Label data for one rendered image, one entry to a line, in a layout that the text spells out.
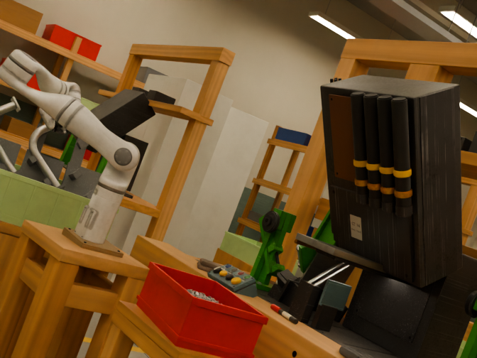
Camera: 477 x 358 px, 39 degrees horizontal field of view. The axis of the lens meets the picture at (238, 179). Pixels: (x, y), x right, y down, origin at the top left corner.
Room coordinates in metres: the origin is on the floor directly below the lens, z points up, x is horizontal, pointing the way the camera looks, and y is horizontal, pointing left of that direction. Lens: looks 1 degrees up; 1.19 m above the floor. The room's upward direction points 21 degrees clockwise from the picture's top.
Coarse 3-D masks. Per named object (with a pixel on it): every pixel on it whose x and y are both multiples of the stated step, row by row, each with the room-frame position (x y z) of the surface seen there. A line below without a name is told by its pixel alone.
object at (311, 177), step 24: (336, 72) 2.81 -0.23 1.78; (360, 72) 2.77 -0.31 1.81; (408, 72) 2.49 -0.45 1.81; (432, 72) 2.40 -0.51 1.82; (312, 144) 2.79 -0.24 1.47; (312, 168) 2.75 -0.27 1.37; (312, 192) 2.77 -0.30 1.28; (312, 216) 2.79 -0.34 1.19; (288, 240) 2.75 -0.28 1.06; (288, 264) 2.77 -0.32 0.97
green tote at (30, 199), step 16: (0, 176) 2.33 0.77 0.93; (16, 176) 2.34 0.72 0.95; (0, 192) 2.33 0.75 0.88; (16, 192) 2.35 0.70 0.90; (32, 192) 2.37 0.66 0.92; (48, 192) 2.39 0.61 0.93; (64, 192) 2.40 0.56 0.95; (0, 208) 2.34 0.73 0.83; (16, 208) 2.36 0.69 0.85; (32, 208) 2.38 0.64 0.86; (48, 208) 2.39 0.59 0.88; (64, 208) 2.41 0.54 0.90; (80, 208) 2.43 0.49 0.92; (16, 224) 2.36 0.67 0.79; (48, 224) 2.40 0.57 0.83; (64, 224) 2.42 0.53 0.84
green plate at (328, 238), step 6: (324, 222) 2.07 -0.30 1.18; (330, 222) 2.07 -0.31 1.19; (318, 228) 2.08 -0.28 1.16; (324, 228) 2.08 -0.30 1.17; (330, 228) 2.06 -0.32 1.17; (318, 234) 2.08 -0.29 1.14; (324, 234) 2.07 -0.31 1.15; (330, 234) 2.05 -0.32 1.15; (324, 240) 2.06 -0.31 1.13; (330, 240) 2.05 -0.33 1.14
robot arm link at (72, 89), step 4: (68, 84) 2.32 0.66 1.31; (72, 84) 2.35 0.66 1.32; (76, 84) 2.37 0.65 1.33; (68, 88) 2.31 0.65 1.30; (72, 88) 2.36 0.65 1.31; (76, 88) 2.37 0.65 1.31; (68, 92) 2.31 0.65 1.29; (72, 92) 2.36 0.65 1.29; (76, 92) 2.36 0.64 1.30; (80, 92) 2.40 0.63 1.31; (72, 96) 2.35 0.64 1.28; (76, 96) 2.36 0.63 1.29; (80, 96) 2.39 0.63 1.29
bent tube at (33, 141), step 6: (42, 126) 2.63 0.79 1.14; (36, 132) 2.61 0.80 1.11; (42, 132) 2.63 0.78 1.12; (30, 138) 2.61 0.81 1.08; (36, 138) 2.61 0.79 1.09; (30, 144) 2.60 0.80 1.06; (36, 144) 2.61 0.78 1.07; (30, 150) 2.60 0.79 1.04; (36, 150) 2.60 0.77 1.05; (36, 156) 2.59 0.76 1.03; (36, 162) 2.60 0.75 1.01; (42, 162) 2.60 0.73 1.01; (42, 168) 2.60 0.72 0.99; (48, 168) 2.61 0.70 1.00; (48, 174) 2.60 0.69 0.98; (54, 180) 2.60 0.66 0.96; (54, 186) 2.60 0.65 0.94
